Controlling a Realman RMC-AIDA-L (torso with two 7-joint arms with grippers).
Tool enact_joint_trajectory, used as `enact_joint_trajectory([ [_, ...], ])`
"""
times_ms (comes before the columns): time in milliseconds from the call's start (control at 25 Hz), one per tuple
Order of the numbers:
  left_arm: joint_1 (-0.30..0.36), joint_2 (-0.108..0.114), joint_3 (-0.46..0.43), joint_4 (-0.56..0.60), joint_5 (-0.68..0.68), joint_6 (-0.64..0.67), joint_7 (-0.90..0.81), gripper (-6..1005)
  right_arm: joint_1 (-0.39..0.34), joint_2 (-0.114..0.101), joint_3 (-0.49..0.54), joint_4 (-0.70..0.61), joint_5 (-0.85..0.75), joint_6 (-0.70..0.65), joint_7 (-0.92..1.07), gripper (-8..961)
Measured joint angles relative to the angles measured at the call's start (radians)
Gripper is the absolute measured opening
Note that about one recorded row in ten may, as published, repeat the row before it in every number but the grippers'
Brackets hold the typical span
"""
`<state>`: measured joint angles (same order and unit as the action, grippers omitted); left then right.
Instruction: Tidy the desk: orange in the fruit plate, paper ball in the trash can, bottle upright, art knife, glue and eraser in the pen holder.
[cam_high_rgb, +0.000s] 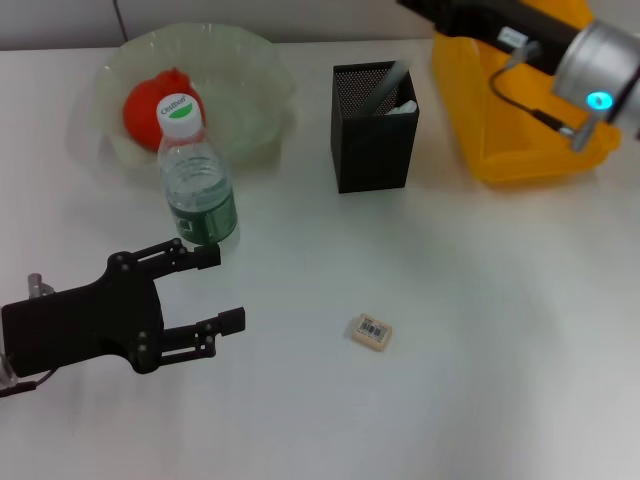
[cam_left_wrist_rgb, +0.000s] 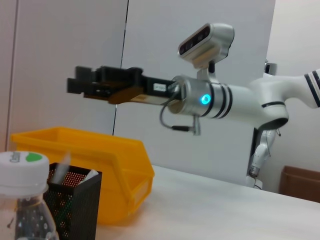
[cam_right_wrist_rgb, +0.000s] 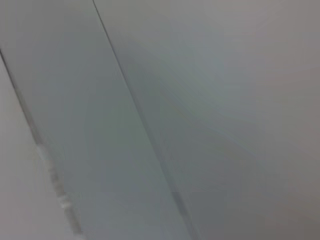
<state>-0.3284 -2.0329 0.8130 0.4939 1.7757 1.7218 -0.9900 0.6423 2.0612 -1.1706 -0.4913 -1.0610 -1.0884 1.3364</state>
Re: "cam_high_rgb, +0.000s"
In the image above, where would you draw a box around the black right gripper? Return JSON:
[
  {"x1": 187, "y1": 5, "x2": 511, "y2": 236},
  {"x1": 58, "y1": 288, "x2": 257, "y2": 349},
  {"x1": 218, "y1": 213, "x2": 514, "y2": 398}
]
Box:
[{"x1": 397, "y1": 0, "x2": 584, "y2": 77}]

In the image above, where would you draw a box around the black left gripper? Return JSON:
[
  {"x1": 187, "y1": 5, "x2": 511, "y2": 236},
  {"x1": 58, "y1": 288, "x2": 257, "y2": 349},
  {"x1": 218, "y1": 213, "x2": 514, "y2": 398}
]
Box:
[{"x1": 1, "y1": 238, "x2": 248, "y2": 377}]

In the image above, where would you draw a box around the clear green-label water bottle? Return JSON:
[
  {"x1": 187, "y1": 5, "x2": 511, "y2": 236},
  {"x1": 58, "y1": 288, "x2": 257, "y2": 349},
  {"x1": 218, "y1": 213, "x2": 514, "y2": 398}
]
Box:
[{"x1": 157, "y1": 92, "x2": 240, "y2": 249}]

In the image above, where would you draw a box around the grey pen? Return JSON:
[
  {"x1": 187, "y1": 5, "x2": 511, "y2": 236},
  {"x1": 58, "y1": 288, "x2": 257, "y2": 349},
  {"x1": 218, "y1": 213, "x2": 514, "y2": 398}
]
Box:
[{"x1": 359, "y1": 59, "x2": 412, "y2": 117}]

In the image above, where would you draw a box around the beige eraser with barcode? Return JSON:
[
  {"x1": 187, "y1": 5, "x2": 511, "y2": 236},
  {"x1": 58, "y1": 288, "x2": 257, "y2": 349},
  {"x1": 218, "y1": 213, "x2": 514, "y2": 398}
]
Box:
[{"x1": 345, "y1": 312, "x2": 394, "y2": 354}]

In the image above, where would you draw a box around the black mesh pen holder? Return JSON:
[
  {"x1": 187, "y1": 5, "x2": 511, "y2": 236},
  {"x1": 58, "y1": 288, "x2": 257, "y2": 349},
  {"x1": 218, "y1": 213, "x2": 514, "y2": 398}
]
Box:
[{"x1": 330, "y1": 60, "x2": 420, "y2": 195}]

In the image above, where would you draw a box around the yellow plastic bin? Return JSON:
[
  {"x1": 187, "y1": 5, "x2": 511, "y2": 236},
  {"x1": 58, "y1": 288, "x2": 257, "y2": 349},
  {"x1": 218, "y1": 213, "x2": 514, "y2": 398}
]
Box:
[{"x1": 430, "y1": 0, "x2": 624, "y2": 187}]

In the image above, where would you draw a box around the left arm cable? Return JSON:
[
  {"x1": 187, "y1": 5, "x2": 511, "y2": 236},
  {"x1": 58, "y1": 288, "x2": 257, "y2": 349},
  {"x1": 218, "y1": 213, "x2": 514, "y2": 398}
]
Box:
[{"x1": 0, "y1": 367, "x2": 57, "y2": 399}]

